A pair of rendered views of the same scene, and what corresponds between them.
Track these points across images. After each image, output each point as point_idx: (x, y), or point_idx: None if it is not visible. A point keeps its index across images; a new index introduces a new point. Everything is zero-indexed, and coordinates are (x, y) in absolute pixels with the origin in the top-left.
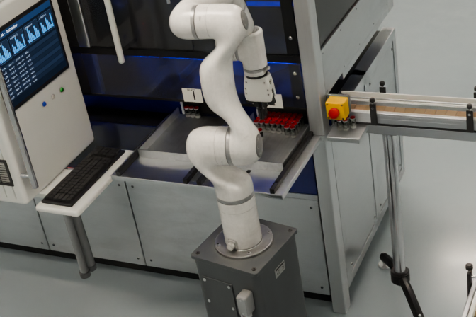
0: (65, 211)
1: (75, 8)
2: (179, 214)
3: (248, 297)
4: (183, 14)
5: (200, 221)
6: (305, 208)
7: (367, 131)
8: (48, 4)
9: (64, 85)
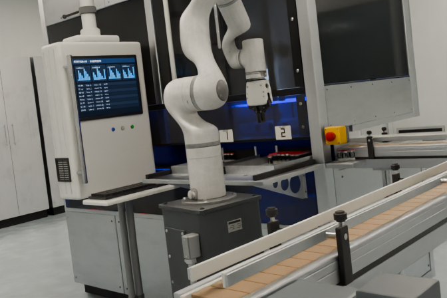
0: (100, 201)
1: (155, 72)
2: None
3: (192, 237)
4: None
5: None
6: None
7: (366, 166)
8: (133, 60)
9: (136, 125)
